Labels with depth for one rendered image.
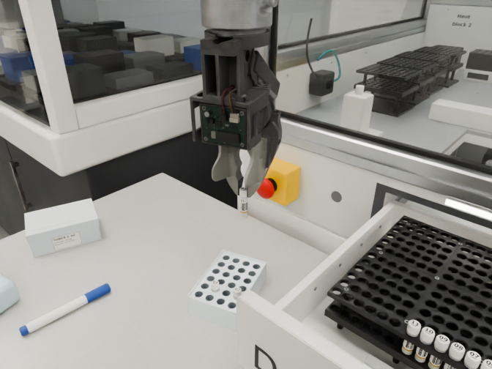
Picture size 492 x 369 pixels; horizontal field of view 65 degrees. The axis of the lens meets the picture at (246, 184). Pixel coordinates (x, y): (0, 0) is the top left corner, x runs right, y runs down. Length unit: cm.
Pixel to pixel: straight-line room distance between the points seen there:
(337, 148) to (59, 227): 53
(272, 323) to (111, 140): 75
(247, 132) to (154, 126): 72
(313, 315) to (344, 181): 26
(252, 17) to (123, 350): 47
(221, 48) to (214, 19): 3
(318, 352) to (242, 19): 32
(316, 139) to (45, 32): 59
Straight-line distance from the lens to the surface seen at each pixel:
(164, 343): 62
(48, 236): 82
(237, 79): 42
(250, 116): 41
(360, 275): 52
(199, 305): 62
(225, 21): 41
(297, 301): 49
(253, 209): 87
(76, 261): 80
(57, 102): 97
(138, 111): 107
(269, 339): 43
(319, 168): 72
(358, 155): 67
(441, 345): 46
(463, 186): 63
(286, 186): 72
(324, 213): 75
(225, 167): 50
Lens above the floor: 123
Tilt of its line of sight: 29 degrees down
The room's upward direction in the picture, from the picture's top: straight up
